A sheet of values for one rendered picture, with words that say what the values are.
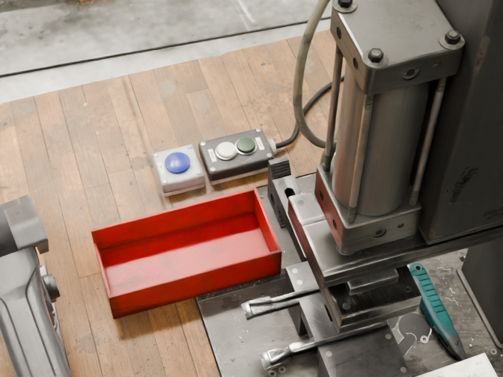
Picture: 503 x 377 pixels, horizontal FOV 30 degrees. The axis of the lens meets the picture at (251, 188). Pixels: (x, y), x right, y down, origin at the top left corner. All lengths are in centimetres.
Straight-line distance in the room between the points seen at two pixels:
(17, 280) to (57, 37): 217
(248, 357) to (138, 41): 181
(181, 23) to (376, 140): 218
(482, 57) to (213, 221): 70
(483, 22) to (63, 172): 88
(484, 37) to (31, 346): 49
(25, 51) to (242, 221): 170
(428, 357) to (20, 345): 63
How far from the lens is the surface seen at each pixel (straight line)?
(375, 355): 123
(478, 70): 82
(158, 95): 160
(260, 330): 133
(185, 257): 139
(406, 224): 101
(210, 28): 301
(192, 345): 132
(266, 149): 147
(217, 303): 135
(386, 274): 109
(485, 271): 133
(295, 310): 130
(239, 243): 140
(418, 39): 82
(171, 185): 144
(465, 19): 82
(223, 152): 146
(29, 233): 91
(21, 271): 91
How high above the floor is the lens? 207
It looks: 53 degrees down
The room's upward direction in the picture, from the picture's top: straight up
